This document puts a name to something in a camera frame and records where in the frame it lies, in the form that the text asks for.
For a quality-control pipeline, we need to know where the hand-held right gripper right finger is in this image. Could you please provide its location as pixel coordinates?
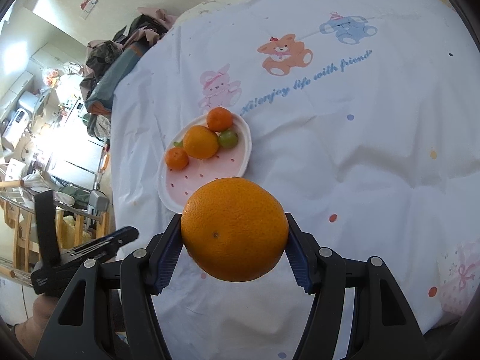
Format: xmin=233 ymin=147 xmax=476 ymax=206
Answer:
xmin=285 ymin=213 xmax=425 ymax=360

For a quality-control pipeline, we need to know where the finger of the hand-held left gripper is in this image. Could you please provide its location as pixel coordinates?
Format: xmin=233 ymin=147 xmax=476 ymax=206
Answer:
xmin=35 ymin=190 xmax=63 ymax=268
xmin=62 ymin=226 xmax=140 ymax=266

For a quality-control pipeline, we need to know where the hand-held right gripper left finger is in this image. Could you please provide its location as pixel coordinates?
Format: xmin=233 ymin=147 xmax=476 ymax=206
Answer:
xmin=45 ymin=214 xmax=185 ymax=360

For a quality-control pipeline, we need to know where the large orange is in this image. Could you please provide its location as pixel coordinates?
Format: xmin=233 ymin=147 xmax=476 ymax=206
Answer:
xmin=182 ymin=125 xmax=220 ymax=160
xmin=180 ymin=177 xmax=290 ymax=282

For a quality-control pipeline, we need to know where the small tangerine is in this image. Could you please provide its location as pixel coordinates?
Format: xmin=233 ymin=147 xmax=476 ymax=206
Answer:
xmin=165 ymin=147 xmax=190 ymax=170
xmin=206 ymin=107 xmax=234 ymax=133

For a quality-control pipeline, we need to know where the pink strawberry plate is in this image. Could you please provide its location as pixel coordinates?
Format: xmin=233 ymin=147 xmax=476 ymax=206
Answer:
xmin=157 ymin=113 xmax=252 ymax=214

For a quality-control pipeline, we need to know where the person's left hand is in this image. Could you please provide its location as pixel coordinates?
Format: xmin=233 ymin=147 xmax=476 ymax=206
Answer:
xmin=15 ymin=295 xmax=62 ymax=347

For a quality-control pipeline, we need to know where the wooden chair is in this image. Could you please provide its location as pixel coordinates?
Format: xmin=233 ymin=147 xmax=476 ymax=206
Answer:
xmin=0 ymin=180 xmax=42 ymax=274

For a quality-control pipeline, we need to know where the grey metal box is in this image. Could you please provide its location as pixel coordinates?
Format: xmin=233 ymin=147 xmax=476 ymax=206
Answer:
xmin=88 ymin=189 xmax=110 ymax=215

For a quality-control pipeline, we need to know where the white printed blanket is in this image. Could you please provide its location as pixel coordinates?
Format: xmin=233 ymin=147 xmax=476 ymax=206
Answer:
xmin=109 ymin=0 xmax=480 ymax=360

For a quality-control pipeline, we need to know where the white kitchen cabinet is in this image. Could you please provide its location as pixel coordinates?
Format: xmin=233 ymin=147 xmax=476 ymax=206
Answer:
xmin=0 ymin=43 xmax=76 ymax=113

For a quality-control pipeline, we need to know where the orange plastic bag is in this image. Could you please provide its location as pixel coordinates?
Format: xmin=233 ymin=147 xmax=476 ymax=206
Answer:
xmin=42 ymin=67 xmax=66 ymax=87

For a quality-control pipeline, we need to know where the teal and orange cushion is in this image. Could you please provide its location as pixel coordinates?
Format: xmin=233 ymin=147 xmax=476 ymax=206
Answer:
xmin=85 ymin=47 xmax=145 ymax=115

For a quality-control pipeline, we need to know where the pink floral cloth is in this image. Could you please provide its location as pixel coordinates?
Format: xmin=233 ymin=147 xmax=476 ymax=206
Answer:
xmin=437 ymin=240 xmax=480 ymax=316

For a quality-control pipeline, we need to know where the pile of clothes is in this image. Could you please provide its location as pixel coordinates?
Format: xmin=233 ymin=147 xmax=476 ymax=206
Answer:
xmin=80 ymin=7 xmax=180 ymax=94

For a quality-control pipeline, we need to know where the red wall decoration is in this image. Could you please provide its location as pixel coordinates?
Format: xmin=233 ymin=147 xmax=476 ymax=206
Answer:
xmin=79 ymin=0 xmax=100 ymax=19

